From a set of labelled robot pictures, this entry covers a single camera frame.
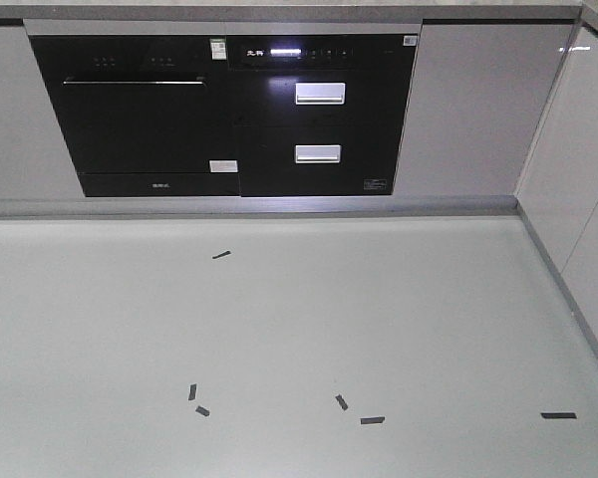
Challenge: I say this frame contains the lower silver drawer handle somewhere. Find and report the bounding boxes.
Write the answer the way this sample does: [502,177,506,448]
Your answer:
[295,144,342,164]

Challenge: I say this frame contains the black disinfection cabinet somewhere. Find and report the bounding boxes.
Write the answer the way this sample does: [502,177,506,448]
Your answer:
[227,32,419,197]

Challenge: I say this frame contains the grey stone countertop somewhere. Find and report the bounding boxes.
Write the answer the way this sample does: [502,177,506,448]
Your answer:
[0,1,598,24]

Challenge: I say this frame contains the upper silver drawer handle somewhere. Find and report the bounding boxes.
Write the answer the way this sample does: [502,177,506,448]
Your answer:
[295,83,346,106]

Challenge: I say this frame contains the green white energy sticker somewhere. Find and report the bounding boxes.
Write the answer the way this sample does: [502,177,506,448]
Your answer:
[209,38,227,61]

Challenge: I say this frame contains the grey label on dishwasher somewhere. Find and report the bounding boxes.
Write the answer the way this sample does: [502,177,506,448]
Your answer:
[208,159,238,173]

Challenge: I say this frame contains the silver drawer handle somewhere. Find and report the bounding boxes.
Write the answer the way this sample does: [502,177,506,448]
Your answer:
[295,144,342,164]
[295,83,346,106]

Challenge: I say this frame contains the white QR code sticker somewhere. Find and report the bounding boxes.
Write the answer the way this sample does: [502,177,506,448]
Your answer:
[403,35,418,47]

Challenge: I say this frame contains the black built-in dishwasher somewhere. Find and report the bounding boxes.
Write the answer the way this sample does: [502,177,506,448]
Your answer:
[30,35,240,197]

